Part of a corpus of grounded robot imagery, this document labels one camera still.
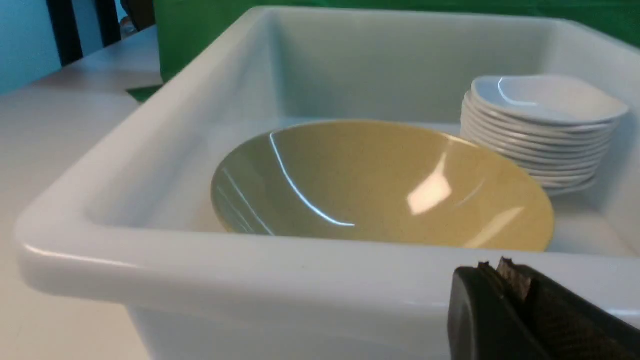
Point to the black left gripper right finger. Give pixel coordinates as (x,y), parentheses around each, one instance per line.
(566,325)

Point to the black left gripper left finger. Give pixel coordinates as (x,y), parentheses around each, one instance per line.
(483,321)

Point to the beige noodle bowl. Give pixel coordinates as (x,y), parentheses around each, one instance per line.
(379,181)

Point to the stack of white dishes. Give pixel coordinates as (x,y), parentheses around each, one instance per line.
(557,128)

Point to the large white plastic bin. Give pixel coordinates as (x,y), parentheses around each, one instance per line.
(132,223)

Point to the green backdrop cloth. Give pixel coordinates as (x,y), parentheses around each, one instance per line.
(185,28)

